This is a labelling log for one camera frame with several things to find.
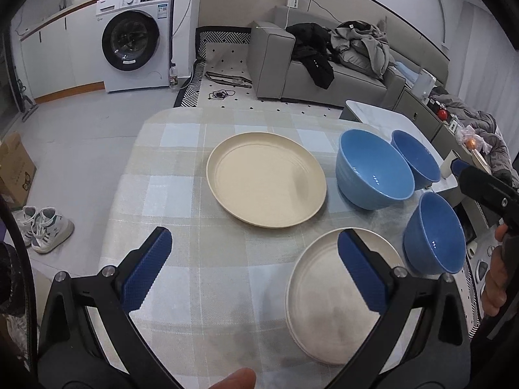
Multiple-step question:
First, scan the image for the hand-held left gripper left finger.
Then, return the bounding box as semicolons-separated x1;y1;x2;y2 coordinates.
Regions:
37;227;181;389

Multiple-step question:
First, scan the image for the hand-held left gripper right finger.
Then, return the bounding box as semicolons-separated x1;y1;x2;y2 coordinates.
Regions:
326;228;473;389

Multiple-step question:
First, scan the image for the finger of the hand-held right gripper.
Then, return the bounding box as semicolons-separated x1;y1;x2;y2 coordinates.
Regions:
451;157;519;221

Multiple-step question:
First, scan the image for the white plate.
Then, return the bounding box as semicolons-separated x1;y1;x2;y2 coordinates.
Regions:
285;227;411;367

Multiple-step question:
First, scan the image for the small blue bowl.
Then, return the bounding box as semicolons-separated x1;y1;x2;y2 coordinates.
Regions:
390;130;441;190
403;192;467;275

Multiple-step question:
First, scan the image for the large blue bowl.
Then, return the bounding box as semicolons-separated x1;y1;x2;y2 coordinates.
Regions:
336;129;415;210

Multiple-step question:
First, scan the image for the beige plate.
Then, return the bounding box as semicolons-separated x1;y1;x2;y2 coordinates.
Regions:
206;132;327;228

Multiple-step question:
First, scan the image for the person's right hand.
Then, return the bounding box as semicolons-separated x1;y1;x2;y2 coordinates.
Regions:
482;224;509;317

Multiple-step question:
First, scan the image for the person's left hand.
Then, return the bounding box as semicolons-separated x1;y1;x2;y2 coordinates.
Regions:
209;368;257;389

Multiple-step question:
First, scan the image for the beige tumbler cup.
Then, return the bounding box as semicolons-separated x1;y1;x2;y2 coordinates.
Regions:
441;151;458;180

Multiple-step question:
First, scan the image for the bag of oranges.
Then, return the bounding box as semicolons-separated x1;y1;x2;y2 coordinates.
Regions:
456;125;487;150

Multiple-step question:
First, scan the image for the grey blanket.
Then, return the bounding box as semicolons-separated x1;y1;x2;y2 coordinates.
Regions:
436;92;512;189

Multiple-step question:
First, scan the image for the checkered tablecloth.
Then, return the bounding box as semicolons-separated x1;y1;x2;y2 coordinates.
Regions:
98;107;483;389

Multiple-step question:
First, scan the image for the grey side cabinet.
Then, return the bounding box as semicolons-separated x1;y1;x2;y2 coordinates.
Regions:
395;85;487;179

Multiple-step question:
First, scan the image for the white sneaker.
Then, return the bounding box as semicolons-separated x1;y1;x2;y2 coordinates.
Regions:
31;206;75;254
12;206;41;248

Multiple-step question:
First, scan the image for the white paper bag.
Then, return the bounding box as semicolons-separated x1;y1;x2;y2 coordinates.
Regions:
414;69;437;100

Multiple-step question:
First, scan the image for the grey sofa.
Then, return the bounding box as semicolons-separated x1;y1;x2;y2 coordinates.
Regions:
248;5;406;108

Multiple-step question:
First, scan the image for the cardboard box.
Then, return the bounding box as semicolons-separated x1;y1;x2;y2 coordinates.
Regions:
0;132;37;207

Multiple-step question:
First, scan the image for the grey clothing pile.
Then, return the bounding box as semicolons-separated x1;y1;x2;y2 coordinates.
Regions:
329;20;396;79

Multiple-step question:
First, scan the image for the upright vacuum cleaner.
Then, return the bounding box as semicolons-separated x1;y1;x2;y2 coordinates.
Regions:
11;64;40;123

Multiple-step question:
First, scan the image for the black jacket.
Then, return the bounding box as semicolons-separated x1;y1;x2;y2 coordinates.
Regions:
286;23;337;89

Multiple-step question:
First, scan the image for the diamond patterned rug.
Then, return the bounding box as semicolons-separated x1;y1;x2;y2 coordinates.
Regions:
174;26;349;122

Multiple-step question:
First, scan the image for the white washing machine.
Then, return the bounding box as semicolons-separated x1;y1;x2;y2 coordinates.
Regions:
96;0;175;92

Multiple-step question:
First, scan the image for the white base cabinet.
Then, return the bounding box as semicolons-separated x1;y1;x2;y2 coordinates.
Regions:
18;6;106;104

